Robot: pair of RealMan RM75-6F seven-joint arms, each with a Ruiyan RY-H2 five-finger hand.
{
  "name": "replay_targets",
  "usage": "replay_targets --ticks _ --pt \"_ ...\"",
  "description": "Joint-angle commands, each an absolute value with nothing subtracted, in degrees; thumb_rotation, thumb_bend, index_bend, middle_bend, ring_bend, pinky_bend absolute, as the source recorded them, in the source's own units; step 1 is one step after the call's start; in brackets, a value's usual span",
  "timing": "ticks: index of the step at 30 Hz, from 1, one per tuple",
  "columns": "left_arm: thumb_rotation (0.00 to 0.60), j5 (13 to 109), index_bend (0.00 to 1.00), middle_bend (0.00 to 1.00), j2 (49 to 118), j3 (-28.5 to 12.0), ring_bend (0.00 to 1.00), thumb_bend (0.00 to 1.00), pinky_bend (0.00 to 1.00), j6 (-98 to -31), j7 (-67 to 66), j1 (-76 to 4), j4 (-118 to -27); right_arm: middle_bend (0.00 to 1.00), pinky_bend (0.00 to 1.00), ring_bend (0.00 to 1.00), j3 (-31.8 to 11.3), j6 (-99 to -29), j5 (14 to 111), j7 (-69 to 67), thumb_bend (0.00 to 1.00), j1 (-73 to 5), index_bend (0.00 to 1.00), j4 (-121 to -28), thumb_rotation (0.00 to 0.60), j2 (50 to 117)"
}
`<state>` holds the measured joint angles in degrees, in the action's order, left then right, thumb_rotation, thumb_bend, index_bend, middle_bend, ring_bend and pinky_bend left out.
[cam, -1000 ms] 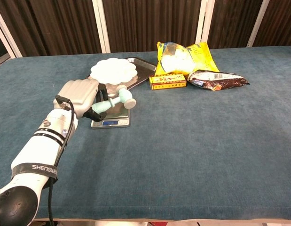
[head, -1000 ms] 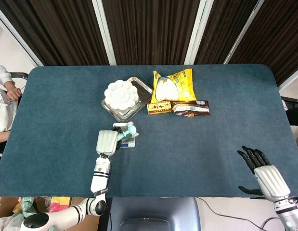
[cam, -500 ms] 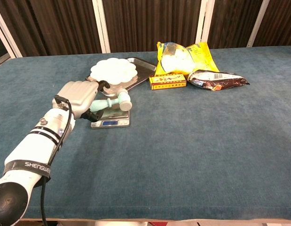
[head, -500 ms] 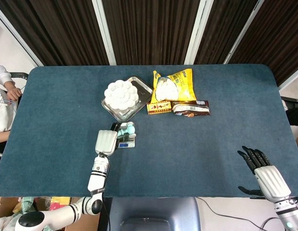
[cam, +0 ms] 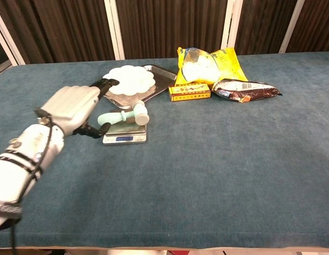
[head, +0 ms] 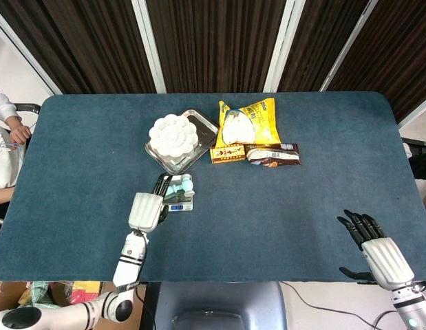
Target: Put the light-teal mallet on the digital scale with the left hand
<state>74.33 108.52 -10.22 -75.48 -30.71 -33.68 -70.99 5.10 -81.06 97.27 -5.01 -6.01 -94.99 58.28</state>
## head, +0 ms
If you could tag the grey chair seat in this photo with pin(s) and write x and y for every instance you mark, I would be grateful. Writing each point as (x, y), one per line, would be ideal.
(216, 306)

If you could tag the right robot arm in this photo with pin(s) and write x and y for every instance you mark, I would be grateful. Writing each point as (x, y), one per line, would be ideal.
(410, 307)

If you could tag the white flower-shaped palette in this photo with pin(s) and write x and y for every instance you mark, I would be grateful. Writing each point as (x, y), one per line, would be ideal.
(173, 134)

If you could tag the brown chocolate snack wrapper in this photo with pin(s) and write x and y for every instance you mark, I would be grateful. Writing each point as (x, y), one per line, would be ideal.
(273, 155)

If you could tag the small yellow snack packet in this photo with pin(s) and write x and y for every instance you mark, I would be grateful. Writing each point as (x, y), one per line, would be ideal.
(228, 154)

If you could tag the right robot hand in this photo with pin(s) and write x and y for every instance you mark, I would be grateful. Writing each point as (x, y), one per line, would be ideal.
(384, 261)

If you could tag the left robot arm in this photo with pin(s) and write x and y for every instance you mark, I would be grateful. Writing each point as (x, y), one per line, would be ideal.
(126, 264)

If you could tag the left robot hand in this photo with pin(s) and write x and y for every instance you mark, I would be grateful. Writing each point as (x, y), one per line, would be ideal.
(145, 211)

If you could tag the blue table mat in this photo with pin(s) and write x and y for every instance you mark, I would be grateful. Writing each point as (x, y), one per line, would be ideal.
(267, 213)

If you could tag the person in white clothes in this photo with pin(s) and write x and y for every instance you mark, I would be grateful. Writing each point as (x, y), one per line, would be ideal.
(4, 144)

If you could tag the cardboard box with items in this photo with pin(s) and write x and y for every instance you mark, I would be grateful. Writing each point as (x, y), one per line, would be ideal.
(61, 292)

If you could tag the square metal tray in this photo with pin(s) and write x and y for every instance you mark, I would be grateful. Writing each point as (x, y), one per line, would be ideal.
(202, 132)

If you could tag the black chair armrest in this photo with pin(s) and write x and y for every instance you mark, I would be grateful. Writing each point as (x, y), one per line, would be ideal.
(28, 108)

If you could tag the yellow snack bag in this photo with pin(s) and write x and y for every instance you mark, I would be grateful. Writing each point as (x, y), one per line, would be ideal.
(248, 122)

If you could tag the light blue toy hammer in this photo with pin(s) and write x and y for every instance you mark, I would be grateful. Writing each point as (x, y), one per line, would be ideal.
(181, 185)

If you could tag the small digital scale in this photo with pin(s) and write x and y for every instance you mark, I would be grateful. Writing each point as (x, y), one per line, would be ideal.
(180, 203)

